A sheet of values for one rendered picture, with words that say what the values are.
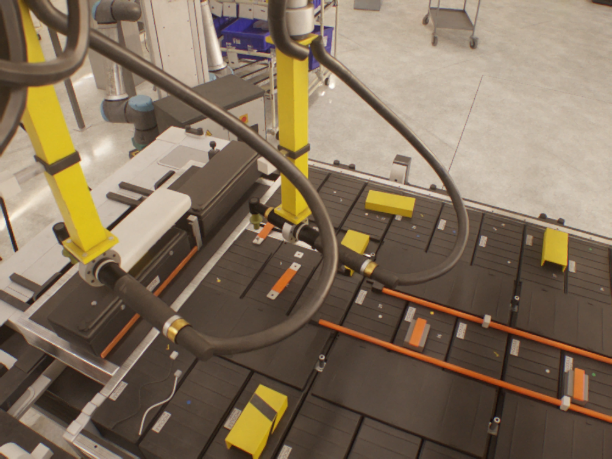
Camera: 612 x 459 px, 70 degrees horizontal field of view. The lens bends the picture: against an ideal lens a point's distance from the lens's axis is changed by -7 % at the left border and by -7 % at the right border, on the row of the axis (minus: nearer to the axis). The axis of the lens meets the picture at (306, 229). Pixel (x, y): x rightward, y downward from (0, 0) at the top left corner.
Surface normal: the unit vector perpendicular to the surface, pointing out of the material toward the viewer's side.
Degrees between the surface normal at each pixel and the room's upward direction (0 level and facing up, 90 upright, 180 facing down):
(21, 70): 61
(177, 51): 90
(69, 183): 90
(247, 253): 0
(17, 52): 77
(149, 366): 0
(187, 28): 90
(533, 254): 0
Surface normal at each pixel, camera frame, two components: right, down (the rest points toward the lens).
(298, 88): 0.76, 0.43
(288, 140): -0.64, 0.51
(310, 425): 0.00, -0.75
